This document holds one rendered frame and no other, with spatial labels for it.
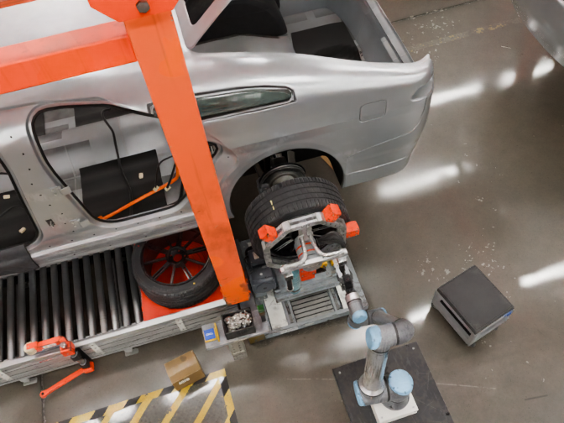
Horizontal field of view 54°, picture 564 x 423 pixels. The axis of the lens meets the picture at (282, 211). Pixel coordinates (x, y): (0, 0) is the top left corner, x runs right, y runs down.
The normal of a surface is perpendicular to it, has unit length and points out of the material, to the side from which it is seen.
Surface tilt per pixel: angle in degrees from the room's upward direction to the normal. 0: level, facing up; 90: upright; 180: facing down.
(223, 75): 34
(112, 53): 90
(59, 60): 90
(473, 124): 0
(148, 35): 90
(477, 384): 0
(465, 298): 0
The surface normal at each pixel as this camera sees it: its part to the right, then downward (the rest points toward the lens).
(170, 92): 0.27, 0.79
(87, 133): -0.07, -0.55
